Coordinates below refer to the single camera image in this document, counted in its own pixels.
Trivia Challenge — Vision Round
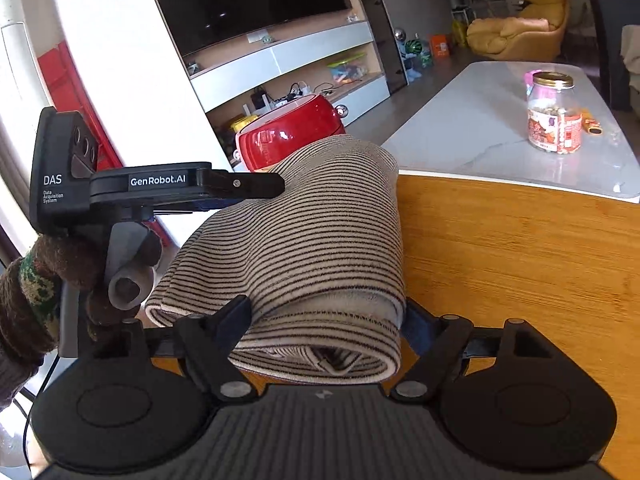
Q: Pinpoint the person's left hand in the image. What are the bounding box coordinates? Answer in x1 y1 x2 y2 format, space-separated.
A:
36 232 163 328

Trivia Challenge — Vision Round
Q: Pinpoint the black cable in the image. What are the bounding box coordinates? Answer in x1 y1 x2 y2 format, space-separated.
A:
12 360 62 456

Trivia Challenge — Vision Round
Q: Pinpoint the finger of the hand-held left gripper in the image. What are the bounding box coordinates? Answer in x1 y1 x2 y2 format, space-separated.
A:
192 169 287 211

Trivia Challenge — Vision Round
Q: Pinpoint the black flat television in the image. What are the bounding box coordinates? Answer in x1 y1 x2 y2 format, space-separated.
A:
140 0 356 58

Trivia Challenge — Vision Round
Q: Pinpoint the white coffee table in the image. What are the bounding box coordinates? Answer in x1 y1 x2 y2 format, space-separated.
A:
382 61 640 204

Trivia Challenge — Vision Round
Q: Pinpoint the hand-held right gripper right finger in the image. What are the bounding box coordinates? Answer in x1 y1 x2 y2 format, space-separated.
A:
390 297 556 403

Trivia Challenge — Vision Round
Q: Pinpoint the green ball toy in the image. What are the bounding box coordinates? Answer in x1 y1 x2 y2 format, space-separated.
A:
405 37 434 68

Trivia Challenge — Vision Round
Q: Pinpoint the black fish tank cabinet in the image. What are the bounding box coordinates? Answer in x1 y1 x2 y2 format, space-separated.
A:
590 0 640 98

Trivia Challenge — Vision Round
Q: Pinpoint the red goblet-shaped bucket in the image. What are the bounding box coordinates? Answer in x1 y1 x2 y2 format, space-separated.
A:
234 94 348 173

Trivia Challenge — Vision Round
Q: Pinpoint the small orange packet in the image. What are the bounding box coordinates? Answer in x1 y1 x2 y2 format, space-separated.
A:
580 110 607 137

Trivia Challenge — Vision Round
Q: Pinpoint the yellow box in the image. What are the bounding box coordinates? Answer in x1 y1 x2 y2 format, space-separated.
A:
229 115 261 137

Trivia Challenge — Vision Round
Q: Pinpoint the white router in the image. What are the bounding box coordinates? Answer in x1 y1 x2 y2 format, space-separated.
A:
242 87 272 115

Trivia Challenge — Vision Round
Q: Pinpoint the colourful plastic bag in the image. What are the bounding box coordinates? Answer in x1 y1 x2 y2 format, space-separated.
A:
327 52 366 84

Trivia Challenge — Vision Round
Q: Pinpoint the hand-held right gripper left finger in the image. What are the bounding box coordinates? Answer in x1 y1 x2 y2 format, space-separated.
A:
92 294 253 405

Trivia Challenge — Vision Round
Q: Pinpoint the yellow armchair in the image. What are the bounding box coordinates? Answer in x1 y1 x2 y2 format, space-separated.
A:
466 0 571 61

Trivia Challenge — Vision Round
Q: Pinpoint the white TV cabinet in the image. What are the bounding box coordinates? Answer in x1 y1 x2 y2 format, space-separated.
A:
180 20 391 161

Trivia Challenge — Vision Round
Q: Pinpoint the striped beige garment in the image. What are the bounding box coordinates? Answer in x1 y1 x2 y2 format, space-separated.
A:
144 135 407 380

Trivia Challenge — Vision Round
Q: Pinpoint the clear snack jar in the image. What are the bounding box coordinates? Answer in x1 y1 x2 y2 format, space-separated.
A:
526 72 583 155

